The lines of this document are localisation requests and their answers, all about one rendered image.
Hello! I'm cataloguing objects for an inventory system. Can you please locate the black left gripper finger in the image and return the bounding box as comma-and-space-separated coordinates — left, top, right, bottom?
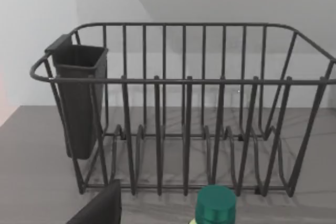
66, 179, 122, 224

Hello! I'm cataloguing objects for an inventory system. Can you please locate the dark grey cutlery holder cup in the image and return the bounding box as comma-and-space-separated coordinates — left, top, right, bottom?
44, 34, 109, 160

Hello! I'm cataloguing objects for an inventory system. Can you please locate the dark grey wire dish rack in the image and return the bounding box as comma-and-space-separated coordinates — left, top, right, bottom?
29, 22, 336, 198

